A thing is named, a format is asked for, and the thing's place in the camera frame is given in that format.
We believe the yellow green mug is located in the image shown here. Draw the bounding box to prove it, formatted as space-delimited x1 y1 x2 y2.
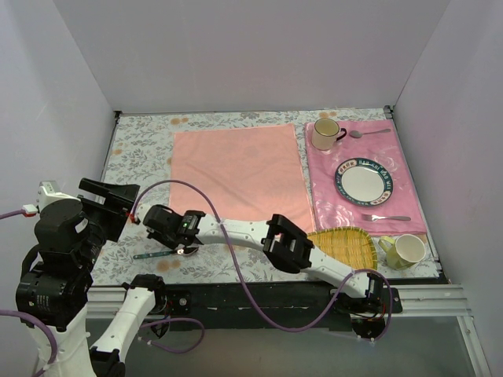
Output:
378 234 426 270

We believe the silver fork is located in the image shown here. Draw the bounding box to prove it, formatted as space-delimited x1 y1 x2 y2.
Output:
362 214 411 221

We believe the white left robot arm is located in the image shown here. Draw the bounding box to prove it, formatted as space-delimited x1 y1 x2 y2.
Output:
16 178 167 376

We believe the peach satin napkin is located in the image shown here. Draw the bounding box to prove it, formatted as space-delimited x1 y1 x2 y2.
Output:
171 124 314 232

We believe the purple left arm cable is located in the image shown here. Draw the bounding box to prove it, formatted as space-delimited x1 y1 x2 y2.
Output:
0 207 205 377

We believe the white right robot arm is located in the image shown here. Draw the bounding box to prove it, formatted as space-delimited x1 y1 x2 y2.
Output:
134 204 355 287

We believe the pink floral placemat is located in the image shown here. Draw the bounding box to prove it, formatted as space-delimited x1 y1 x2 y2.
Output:
304 120 427 236

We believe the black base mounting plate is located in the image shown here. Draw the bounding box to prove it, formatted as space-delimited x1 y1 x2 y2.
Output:
149 282 402 331

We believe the yellow bamboo tray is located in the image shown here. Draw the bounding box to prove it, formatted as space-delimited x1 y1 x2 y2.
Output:
307 227 378 270

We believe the green handled metal spoon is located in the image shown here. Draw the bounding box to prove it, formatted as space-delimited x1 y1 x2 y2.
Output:
133 248 196 260

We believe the white plate green rim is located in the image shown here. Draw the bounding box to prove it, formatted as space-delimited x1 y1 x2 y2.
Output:
334 157 394 207

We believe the small silver spoon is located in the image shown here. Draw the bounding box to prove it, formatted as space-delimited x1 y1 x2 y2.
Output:
349 128 391 139

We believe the aluminium frame rail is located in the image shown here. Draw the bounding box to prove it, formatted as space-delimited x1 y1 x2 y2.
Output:
87 284 491 376

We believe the white mug black rim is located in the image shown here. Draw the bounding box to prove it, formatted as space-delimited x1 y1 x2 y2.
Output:
311 118 347 151

